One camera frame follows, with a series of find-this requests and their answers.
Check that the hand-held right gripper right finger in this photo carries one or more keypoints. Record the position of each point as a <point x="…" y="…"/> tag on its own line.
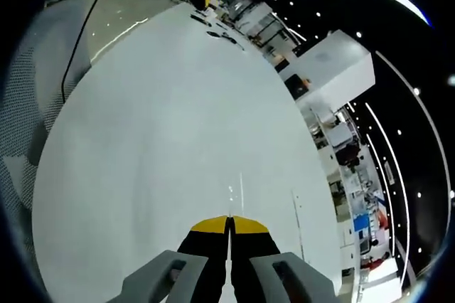
<point x="256" y="246"/>

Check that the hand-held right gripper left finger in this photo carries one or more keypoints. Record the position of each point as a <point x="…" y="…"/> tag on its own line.
<point x="202" y="246"/>

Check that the white flat strip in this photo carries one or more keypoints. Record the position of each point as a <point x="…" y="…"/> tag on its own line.
<point x="298" y="224"/>

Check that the small black device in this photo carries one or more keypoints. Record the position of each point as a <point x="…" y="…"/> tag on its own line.
<point x="214" y="34"/>

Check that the blue storage bin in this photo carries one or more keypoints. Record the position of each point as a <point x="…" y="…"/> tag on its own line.
<point x="362" y="223"/>

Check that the black chair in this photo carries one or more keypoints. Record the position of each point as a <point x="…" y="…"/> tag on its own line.
<point x="295" y="86"/>

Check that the grey mesh office chair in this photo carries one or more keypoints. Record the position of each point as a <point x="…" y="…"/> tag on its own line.
<point x="21" y="104"/>

